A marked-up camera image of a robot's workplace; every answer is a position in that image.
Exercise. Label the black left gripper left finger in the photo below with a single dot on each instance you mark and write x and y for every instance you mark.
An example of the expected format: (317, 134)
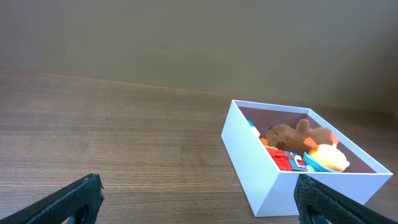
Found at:
(78, 202)

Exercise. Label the white box with pink interior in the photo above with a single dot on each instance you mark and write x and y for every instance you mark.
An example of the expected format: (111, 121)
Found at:
(269, 190)

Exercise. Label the yellow round toy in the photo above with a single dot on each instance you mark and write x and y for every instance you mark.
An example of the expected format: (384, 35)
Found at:
(270, 147)

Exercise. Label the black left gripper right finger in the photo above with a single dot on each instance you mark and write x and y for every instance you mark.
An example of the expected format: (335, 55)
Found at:
(317, 203)

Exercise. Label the brown plush toy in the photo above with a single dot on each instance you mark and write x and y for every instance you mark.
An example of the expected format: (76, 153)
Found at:
(286, 138)

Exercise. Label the colourful puzzle cube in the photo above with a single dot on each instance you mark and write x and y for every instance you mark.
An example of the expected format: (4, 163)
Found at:
(254, 129)

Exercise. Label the blue duck toy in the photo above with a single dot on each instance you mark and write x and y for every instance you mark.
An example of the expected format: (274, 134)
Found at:
(325, 157)

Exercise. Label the red toy truck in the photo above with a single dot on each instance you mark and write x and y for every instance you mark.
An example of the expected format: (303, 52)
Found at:
(286, 160)

